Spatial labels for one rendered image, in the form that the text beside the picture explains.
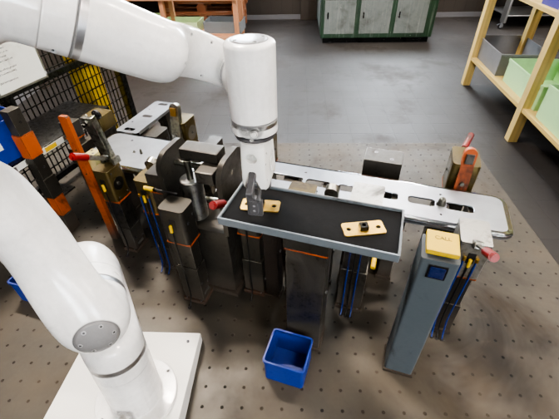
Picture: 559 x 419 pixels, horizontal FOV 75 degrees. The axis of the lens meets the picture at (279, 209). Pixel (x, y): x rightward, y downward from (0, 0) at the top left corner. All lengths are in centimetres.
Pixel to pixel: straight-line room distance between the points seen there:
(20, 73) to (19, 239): 119
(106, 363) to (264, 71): 62
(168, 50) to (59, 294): 40
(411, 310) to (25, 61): 159
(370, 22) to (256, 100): 569
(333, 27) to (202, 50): 557
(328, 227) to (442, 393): 57
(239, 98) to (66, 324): 45
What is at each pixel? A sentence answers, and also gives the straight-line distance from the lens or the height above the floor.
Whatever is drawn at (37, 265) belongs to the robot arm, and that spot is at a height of 126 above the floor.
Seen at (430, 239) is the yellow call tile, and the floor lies 116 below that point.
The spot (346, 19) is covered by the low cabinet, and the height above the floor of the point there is 34.
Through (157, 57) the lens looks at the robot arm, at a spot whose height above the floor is 151.
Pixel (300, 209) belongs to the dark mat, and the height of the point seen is 116.
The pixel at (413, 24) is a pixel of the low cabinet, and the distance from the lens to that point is 642.
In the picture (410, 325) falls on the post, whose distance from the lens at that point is 91.
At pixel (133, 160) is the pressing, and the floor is 100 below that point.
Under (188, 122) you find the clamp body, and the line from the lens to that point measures 146.
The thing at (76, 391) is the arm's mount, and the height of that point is 75.
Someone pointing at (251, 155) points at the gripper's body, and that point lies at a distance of 66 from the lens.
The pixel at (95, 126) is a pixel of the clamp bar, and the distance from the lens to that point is 118.
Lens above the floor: 166
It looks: 40 degrees down
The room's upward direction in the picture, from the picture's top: 2 degrees counter-clockwise
